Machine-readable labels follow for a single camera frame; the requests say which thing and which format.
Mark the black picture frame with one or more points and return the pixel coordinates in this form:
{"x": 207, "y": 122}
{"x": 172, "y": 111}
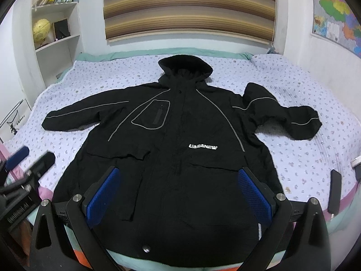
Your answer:
{"x": 61, "y": 29}

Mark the white bookshelf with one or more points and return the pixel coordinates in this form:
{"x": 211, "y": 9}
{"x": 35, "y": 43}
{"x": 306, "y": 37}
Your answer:
{"x": 57, "y": 50}

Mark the floral quilted bedspread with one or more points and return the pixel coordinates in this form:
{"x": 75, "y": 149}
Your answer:
{"x": 303, "y": 166}

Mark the orange cloth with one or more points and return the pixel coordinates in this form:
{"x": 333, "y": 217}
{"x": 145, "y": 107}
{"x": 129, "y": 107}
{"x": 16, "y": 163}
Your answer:
{"x": 82, "y": 259}

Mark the yellow globe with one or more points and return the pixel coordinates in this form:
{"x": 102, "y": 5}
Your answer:
{"x": 40, "y": 30}

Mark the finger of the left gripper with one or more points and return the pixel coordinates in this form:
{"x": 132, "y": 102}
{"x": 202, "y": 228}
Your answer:
{"x": 15, "y": 159}
{"x": 42, "y": 165}

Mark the green bed sheet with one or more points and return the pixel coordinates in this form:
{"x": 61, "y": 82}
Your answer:
{"x": 124, "y": 69}

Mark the black remote control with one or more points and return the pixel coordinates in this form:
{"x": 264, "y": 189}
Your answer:
{"x": 335, "y": 193}

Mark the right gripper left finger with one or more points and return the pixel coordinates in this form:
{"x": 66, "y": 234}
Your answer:
{"x": 61, "y": 228}

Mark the white calligraphy poster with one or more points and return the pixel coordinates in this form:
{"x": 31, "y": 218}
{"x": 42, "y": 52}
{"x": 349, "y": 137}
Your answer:
{"x": 14, "y": 120}

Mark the black hooded jacket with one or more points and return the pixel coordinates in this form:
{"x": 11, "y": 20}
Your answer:
{"x": 179, "y": 145}

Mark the purple blanket edge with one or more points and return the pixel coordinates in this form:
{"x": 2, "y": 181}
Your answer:
{"x": 344, "y": 203}

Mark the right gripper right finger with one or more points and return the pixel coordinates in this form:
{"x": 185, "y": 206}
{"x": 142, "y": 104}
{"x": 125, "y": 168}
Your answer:
{"x": 308, "y": 247}

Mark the colourful wall map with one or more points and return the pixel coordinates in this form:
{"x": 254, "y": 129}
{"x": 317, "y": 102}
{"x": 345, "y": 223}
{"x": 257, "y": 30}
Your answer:
{"x": 335, "y": 21}

